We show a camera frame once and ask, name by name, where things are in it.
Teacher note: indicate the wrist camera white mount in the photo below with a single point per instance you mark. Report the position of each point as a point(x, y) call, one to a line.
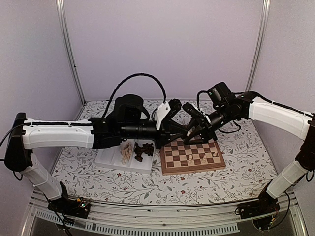
point(197, 116)
point(166, 110)

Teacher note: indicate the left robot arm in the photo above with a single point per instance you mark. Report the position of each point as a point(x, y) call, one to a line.
point(128, 120)

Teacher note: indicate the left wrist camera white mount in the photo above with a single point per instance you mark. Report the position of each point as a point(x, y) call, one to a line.
point(166, 110)

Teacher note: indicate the pile of light chess pieces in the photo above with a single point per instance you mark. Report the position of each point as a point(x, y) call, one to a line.
point(126, 151)

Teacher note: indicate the floral patterned table mat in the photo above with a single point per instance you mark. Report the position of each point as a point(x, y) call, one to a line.
point(236, 167)

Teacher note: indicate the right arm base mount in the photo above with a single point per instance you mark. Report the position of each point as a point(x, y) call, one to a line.
point(265, 207)

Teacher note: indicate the white plastic compartment tray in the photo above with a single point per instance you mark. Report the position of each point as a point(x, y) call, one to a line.
point(111, 158)

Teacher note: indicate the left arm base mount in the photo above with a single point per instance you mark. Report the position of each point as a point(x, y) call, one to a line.
point(80, 207)

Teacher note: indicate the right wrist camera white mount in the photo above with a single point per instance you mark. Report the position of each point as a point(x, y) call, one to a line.
point(197, 116)

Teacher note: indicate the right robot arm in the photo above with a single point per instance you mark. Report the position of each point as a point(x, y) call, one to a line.
point(229, 106)

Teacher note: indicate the aluminium frame post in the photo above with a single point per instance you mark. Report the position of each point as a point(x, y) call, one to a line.
point(68, 48)
point(259, 43)

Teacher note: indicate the left aluminium frame post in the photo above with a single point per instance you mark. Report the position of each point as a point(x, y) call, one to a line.
point(68, 48)

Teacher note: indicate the front aluminium rail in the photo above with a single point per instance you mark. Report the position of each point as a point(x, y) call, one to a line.
point(121, 219)

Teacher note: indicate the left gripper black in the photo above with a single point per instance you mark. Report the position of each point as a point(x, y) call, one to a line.
point(167, 129)

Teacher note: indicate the wooden chess board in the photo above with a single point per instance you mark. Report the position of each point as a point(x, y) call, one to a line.
point(178, 158)

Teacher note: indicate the pile of dark chess pieces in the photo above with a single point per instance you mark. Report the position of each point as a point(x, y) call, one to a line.
point(146, 148)

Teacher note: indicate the right aluminium frame post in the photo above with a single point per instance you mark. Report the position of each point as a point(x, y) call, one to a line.
point(259, 43)

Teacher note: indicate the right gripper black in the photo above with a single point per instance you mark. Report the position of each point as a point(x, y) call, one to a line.
point(203, 128)

